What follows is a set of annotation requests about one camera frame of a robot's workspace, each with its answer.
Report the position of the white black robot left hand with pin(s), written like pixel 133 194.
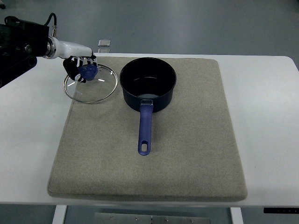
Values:
pixel 73 55

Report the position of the glass pot lid blue knob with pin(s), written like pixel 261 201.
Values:
pixel 92 91

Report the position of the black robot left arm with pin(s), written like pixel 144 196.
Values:
pixel 21 43

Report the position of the metal floor plate lower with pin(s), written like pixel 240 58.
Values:
pixel 103 50

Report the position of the metal floor plate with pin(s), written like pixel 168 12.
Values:
pixel 104 43
pixel 103 50

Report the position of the metal floor plate upper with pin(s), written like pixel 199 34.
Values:
pixel 104 43

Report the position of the beige fabric mat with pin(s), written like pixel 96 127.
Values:
pixel 185 152

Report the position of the white left table leg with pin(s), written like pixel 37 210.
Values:
pixel 59 214

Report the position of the white table leg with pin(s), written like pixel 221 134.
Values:
pixel 236 215
pixel 59 214

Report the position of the white right table leg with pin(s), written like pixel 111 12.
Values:
pixel 236 215

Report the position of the black table control panel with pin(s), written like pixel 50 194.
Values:
pixel 280 210

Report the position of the dark saucepan blue handle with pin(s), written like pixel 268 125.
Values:
pixel 147 84

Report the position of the metal base plate under table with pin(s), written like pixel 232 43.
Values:
pixel 115 218

